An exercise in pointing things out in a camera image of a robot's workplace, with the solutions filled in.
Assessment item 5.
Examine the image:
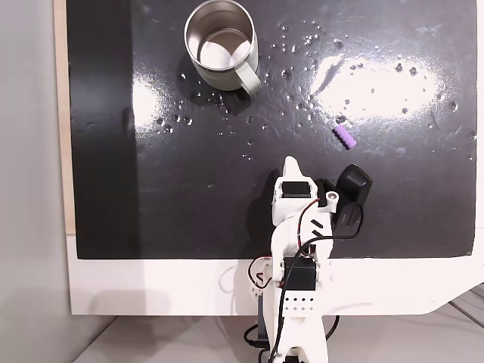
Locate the black power cable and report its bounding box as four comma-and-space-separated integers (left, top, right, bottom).
243, 314, 340, 353

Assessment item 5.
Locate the black oval camera box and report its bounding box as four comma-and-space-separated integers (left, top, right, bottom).
330, 163, 374, 236

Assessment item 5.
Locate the purple ribbed pen grip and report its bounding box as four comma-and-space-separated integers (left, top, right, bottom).
332, 125, 358, 150

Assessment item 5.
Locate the white board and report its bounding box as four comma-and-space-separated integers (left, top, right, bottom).
66, 233, 484, 317

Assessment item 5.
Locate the steel mug with handle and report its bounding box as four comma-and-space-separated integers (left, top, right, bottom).
184, 0, 262, 94

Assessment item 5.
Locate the glossy black mat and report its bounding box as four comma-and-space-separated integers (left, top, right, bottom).
66, 0, 479, 261

